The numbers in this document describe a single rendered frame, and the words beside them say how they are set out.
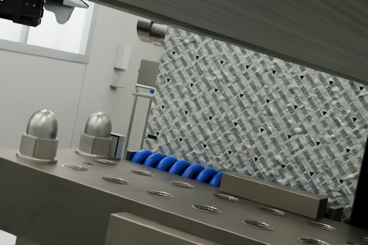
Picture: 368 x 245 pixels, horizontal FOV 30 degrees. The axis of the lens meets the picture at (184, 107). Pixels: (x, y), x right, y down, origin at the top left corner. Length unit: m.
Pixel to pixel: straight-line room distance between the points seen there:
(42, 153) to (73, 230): 0.09
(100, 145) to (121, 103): 6.25
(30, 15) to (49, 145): 0.95
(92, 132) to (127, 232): 0.21
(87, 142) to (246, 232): 0.25
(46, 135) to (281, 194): 0.21
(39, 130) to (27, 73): 5.22
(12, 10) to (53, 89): 4.56
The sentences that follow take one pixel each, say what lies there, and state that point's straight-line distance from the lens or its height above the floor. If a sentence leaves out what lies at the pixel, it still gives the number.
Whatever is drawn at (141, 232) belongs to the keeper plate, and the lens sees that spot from 0.49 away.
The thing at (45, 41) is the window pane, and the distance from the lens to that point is 5.97.
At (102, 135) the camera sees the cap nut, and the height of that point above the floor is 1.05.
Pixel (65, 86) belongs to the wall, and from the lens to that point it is 6.20.
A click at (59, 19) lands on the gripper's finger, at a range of 1.53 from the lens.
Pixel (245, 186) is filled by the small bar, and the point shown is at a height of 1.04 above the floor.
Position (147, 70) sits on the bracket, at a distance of 0.84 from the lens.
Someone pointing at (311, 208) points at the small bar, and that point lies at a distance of 0.60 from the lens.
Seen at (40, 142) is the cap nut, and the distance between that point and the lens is 0.61.
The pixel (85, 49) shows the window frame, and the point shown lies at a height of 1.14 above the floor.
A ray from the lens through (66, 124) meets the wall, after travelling 6.32.
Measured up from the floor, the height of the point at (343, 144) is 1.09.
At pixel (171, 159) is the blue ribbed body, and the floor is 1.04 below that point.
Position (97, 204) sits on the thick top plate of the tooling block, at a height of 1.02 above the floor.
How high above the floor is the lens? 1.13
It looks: 3 degrees down
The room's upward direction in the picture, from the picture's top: 11 degrees clockwise
